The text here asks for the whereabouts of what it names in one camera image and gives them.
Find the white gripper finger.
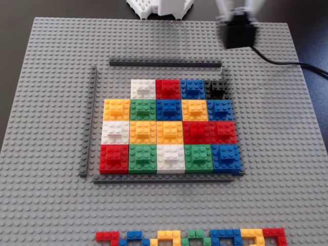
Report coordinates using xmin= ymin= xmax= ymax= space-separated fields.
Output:
xmin=243 ymin=0 xmax=266 ymax=25
xmin=214 ymin=0 xmax=232 ymax=24

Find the black Lego cube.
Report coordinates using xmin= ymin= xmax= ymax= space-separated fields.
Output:
xmin=221 ymin=7 xmax=258 ymax=50
xmin=204 ymin=79 xmax=231 ymax=100

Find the blue Lego cube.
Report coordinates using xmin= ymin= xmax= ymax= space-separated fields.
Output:
xmin=180 ymin=79 xmax=207 ymax=100
xmin=207 ymin=99 xmax=234 ymax=122
xmin=211 ymin=144 xmax=242 ymax=176
xmin=155 ymin=99 xmax=182 ymax=121

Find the red Lego cube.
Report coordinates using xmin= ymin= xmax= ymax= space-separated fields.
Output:
xmin=155 ymin=79 xmax=181 ymax=100
xmin=99 ymin=144 xmax=129 ymax=175
xmin=209 ymin=120 xmax=238 ymax=146
xmin=182 ymin=120 xmax=211 ymax=146

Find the yellow Lego cube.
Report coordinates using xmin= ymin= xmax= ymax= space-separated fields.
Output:
xmin=181 ymin=99 xmax=209 ymax=121
xmin=102 ymin=99 xmax=131 ymax=121
xmin=156 ymin=120 xmax=184 ymax=146
xmin=129 ymin=120 xmax=157 ymax=146

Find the white Lego cube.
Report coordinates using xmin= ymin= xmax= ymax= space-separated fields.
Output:
xmin=130 ymin=79 xmax=156 ymax=100
xmin=100 ymin=120 xmax=130 ymax=146
xmin=156 ymin=144 xmax=186 ymax=174

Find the green Lego cube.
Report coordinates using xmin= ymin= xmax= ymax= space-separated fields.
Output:
xmin=184 ymin=144 xmax=214 ymax=174
xmin=128 ymin=144 xmax=158 ymax=174
xmin=130 ymin=99 xmax=157 ymax=121

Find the gray Lego baseplate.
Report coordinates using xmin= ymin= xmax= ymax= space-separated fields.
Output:
xmin=0 ymin=16 xmax=328 ymax=246

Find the yellow Lego brick letter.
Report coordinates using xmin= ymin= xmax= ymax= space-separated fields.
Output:
xmin=150 ymin=230 xmax=181 ymax=246
xmin=240 ymin=229 xmax=265 ymax=246

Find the red Lego brick letter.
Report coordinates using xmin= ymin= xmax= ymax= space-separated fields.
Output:
xmin=262 ymin=228 xmax=288 ymax=246
xmin=95 ymin=231 xmax=120 ymax=246

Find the blue Lego brick letter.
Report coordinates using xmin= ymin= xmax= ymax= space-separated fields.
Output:
xmin=210 ymin=229 xmax=242 ymax=246
xmin=119 ymin=231 xmax=151 ymax=246

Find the green Lego brick letter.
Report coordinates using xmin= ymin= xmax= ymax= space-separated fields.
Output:
xmin=180 ymin=230 xmax=212 ymax=246

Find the black cable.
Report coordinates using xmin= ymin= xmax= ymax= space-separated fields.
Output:
xmin=250 ymin=45 xmax=328 ymax=79

